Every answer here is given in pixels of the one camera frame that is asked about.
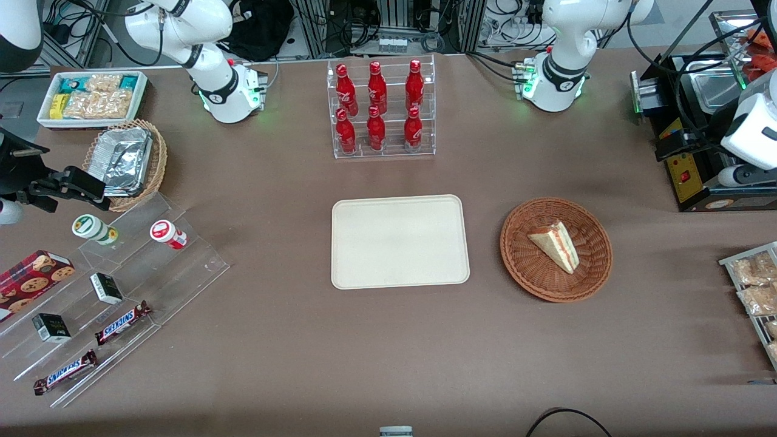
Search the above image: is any red lid small bottle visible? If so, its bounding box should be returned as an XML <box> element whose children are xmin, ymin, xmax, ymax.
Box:
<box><xmin>150</xmin><ymin>220</ymin><xmax>188</xmax><ymax>250</ymax></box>

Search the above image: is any Snickers bar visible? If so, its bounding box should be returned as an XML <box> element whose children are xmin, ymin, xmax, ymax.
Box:
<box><xmin>94</xmin><ymin>300</ymin><xmax>152</xmax><ymax>346</ymax></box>
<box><xmin>33</xmin><ymin>350</ymin><xmax>98</xmax><ymax>396</ymax></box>

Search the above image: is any silver foil tray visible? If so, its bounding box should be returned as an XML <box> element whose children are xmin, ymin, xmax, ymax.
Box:
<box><xmin>96</xmin><ymin>127</ymin><xmax>152</xmax><ymax>197</ymax></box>

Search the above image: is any silver metal box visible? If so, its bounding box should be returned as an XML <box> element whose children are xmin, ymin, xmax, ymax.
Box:
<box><xmin>630</xmin><ymin>70</ymin><xmax>659</xmax><ymax>116</ymax></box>

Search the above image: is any black bag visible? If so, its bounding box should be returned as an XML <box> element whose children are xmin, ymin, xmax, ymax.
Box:
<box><xmin>228</xmin><ymin>0</ymin><xmax>295</xmax><ymax>61</ymax></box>

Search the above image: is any cream rectangular tray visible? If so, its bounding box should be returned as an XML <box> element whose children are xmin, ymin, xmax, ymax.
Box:
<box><xmin>331</xmin><ymin>194</ymin><xmax>471</xmax><ymax>290</ymax></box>

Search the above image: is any red soda bottle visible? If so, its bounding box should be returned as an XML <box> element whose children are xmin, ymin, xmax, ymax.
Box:
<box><xmin>367</xmin><ymin>106</ymin><xmax>386</xmax><ymax>151</ymax></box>
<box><xmin>367</xmin><ymin>61</ymin><xmax>388</xmax><ymax>115</ymax></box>
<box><xmin>405</xmin><ymin>59</ymin><xmax>424</xmax><ymax>112</ymax></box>
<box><xmin>336</xmin><ymin>109</ymin><xmax>358</xmax><ymax>154</ymax></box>
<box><xmin>404</xmin><ymin>107</ymin><xmax>423</xmax><ymax>151</ymax></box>
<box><xmin>336</xmin><ymin>64</ymin><xmax>359</xmax><ymax>117</ymax></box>

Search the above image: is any red cookie box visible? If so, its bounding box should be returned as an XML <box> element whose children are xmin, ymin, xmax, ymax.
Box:
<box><xmin>0</xmin><ymin>250</ymin><xmax>75</xmax><ymax>322</ymax></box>

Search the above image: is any metal snack tray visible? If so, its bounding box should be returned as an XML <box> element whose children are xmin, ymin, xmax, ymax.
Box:
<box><xmin>719</xmin><ymin>242</ymin><xmax>777</xmax><ymax>371</ymax></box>

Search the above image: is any light wicker basket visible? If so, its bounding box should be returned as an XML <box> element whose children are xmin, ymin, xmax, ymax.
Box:
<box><xmin>82</xmin><ymin>119</ymin><xmax>168</xmax><ymax>213</ymax></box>

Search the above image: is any green lid small bottle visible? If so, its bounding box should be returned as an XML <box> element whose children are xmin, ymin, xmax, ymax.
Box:
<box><xmin>72</xmin><ymin>214</ymin><xmax>119</xmax><ymax>246</ymax></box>

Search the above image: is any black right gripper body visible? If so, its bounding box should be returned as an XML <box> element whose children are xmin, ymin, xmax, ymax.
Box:
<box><xmin>0</xmin><ymin>127</ymin><xmax>50</xmax><ymax>204</ymax></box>

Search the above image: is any round brown wicker basket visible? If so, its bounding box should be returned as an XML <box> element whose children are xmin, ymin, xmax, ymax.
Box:
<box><xmin>500</xmin><ymin>197</ymin><xmax>613</xmax><ymax>303</ymax></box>

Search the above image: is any clear acrylic stepped display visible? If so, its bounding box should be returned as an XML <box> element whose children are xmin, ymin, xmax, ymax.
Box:
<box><xmin>0</xmin><ymin>193</ymin><xmax>230</xmax><ymax>408</ymax></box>

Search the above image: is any clear rice snack packet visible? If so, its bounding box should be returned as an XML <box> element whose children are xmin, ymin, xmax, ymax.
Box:
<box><xmin>731</xmin><ymin>254</ymin><xmax>777</xmax><ymax>286</ymax></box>
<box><xmin>738</xmin><ymin>284</ymin><xmax>777</xmax><ymax>316</ymax></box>

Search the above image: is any black cable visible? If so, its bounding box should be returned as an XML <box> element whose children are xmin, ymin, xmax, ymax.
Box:
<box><xmin>525</xmin><ymin>408</ymin><xmax>612</xmax><ymax>437</ymax></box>

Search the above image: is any clear acrylic bottle rack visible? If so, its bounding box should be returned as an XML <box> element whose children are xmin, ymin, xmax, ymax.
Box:
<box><xmin>327</xmin><ymin>55</ymin><xmax>436</xmax><ymax>160</ymax></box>

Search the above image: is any white snack bin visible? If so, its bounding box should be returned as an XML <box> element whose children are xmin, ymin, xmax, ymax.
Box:
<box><xmin>38</xmin><ymin>71</ymin><xmax>148</xmax><ymax>130</ymax></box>

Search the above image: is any large clear cracker packet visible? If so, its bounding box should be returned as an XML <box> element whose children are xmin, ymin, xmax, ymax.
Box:
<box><xmin>64</xmin><ymin>90</ymin><xmax>133</xmax><ymax>120</ymax></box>

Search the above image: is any aluminium equipment frame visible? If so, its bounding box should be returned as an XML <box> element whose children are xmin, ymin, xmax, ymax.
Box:
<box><xmin>291</xmin><ymin>0</ymin><xmax>486</xmax><ymax>58</ymax></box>

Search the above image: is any triangular sandwich wedge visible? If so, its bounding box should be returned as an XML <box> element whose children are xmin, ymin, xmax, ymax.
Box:
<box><xmin>527</xmin><ymin>220</ymin><xmax>580</xmax><ymax>274</ymax></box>

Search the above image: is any small black box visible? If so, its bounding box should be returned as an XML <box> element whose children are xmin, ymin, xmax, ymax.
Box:
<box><xmin>32</xmin><ymin>313</ymin><xmax>72</xmax><ymax>344</ymax></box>
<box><xmin>90</xmin><ymin>273</ymin><xmax>124</xmax><ymax>305</ymax></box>

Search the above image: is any black food warmer case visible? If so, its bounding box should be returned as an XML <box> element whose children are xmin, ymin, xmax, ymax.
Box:
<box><xmin>631</xmin><ymin>9</ymin><xmax>777</xmax><ymax>213</ymax></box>

